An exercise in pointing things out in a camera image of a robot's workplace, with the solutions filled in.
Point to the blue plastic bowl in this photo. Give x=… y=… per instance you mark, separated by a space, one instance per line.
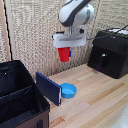
x=68 y=90

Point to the red plastic cup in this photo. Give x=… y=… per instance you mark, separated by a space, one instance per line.
x=64 y=54

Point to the dark blue book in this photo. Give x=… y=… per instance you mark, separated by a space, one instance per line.
x=48 y=88

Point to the black fabric storage bin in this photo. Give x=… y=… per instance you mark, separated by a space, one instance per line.
x=18 y=96

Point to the black box appliance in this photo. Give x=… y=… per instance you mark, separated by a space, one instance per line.
x=110 y=53

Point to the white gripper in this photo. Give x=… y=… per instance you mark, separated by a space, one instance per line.
x=69 y=40

